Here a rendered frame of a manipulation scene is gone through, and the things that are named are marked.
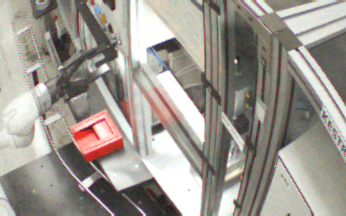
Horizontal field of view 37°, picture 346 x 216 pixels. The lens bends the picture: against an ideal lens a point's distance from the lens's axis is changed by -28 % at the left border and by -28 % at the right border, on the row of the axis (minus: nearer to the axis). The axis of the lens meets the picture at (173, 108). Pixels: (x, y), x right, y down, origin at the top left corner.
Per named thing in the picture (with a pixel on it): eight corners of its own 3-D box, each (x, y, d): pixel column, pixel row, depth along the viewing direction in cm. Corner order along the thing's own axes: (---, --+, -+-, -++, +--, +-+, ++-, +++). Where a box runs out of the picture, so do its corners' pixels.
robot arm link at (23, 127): (28, 82, 169) (28, 98, 181) (-3, 105, 163) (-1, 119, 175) (40, 112, 167) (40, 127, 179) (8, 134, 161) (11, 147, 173)
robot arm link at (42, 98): (36, 101, 167) (50, 91, 169) (28, 84, 172) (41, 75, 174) (41, 122, 174) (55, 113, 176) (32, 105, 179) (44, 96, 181)
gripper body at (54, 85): (53, 111, 176) (75, 97, 179) (49, 91, 170) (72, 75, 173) (44, 97, 180) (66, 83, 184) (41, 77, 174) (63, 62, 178)
